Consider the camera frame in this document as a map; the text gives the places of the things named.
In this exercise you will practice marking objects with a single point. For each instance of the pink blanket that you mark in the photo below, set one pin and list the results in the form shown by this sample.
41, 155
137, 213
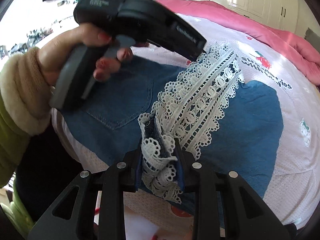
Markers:
250, 25

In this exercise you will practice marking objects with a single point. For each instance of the person's torso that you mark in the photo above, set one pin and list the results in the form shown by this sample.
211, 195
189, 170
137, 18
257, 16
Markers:
45, 167

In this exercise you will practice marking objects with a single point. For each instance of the grey padded headboard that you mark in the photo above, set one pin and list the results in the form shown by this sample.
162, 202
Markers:
311, 35

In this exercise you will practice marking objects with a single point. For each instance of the white cluttered desk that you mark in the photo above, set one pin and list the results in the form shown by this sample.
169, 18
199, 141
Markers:
50, 17

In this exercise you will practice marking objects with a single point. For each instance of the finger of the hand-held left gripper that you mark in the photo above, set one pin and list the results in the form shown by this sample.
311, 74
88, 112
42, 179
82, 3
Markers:
185, 35

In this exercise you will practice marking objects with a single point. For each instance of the pink strawberry print quilt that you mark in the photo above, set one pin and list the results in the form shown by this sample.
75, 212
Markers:
287, 105

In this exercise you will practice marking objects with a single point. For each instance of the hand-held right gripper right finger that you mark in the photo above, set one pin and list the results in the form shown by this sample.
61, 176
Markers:
181, 170

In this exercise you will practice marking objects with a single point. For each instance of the person's left hand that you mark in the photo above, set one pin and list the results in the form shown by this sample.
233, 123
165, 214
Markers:
60, 50

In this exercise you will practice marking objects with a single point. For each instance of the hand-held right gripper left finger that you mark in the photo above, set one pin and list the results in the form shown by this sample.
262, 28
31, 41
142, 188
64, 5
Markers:
130, 175

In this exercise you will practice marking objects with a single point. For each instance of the person's left forearm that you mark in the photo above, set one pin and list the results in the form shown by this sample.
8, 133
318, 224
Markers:
20, 92

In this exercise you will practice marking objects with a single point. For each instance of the blue denim pants lace trim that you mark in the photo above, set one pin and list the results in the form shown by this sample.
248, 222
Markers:
112, 100

